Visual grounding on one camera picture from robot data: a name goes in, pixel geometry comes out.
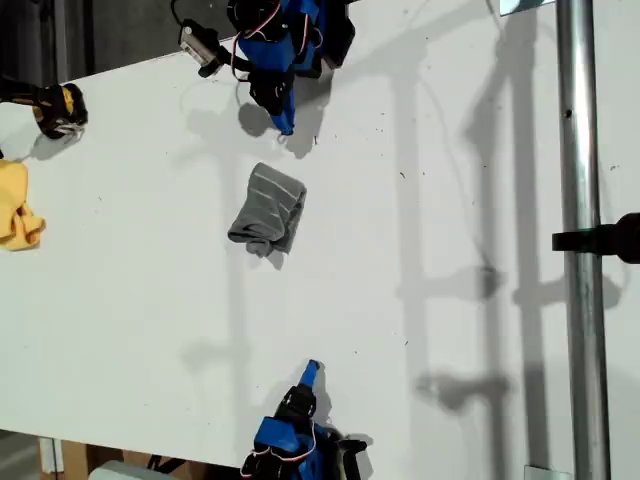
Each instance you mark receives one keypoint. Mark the brown cardboard box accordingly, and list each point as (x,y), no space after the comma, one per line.
(75,457)

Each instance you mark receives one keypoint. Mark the black and yellow power drill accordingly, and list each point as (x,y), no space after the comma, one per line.
(55,107)

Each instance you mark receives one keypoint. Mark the steel post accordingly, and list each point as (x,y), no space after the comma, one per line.
(580,150)

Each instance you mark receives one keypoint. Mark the yellow cloth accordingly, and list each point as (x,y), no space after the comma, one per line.
(12,200)

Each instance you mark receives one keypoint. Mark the white plastic container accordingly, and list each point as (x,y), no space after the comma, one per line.
(130,471)

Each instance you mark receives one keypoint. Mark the arm camera stalk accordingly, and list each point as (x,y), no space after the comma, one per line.
(237,62)

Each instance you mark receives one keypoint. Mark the grey striped towel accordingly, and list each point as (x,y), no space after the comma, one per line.
(270,205)

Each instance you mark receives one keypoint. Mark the arm camera box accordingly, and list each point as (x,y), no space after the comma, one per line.
(352,462)
(200,42)

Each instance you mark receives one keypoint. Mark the black clamp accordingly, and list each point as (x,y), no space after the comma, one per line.
(600,239)

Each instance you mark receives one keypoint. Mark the white table leg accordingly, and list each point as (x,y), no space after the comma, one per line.
(50,455)

